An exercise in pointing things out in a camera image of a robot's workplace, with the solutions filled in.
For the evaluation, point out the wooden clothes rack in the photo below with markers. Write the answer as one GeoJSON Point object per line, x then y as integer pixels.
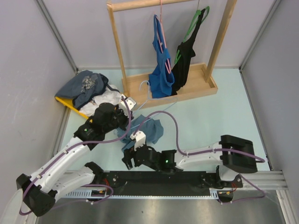
{"type": "Point", "coordinates": [200, 83]}

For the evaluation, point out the royal blue tank top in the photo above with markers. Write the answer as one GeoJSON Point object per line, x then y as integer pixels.
{"type": "Point", "coordinates": [160, 81]}

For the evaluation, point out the green plastic hanger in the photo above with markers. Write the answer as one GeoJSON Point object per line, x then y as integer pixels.
{"type": "Point", "coordinates": [190, 37]}

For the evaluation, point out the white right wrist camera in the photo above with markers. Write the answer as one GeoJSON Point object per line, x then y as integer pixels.
{"type": "Point", "coordinates": [139, 138]}

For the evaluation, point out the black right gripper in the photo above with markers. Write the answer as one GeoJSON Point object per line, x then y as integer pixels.
{"type": "Point", "coordinates": [129, 154]}

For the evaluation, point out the pink wire hanger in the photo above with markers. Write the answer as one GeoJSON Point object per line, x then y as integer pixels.
{"type": "Point", "coordinates": [161, 39]}

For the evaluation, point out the grey-blue tank top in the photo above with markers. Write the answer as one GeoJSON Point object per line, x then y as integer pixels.
{"type": "Point", "coordinates": [152, 128]}

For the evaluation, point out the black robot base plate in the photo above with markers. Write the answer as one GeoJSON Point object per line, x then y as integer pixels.
{"type": "Point", "coordinates": [185, 184]}

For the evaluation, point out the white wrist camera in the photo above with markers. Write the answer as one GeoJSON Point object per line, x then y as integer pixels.
{"type": "Point", "coordinates": [127, 102]}
{"type": "Point", "coordinates": [139, 138]}

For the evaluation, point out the light blue wire hanger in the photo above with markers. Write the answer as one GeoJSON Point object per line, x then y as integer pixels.
{"type": "Point", "coordinates": [140, 92]}

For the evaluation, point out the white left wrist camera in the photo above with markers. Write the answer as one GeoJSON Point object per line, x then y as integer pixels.
{"type": "Point", "coordinates": [127, 102]}

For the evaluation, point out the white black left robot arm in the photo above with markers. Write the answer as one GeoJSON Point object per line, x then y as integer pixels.
{"type": "Point", "coordinates": [44, 187]}

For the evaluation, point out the white garment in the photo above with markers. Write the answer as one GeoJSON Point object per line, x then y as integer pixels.
{"type": "Point", "coordinates": [111, 95]}

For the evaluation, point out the black tank top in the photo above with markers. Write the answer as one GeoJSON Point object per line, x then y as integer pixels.
{"type": "Point", "coordinates": [180, 71]}

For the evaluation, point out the yellow plastic tray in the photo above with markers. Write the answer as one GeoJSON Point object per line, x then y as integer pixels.
{"type": "Point", "coordinates": [67, 103]}

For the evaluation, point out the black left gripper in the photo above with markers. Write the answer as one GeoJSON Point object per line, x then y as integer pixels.
{"type": "Point", "coordinates": [124, 115]}

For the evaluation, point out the dark blue printed shirt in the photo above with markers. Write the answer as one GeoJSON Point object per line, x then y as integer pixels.
{"type": "Point", "coordinates": [83, 87]}

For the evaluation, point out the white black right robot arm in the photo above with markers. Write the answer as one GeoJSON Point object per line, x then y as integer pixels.
{"type": "Point", "coordinates": [232, 155]}

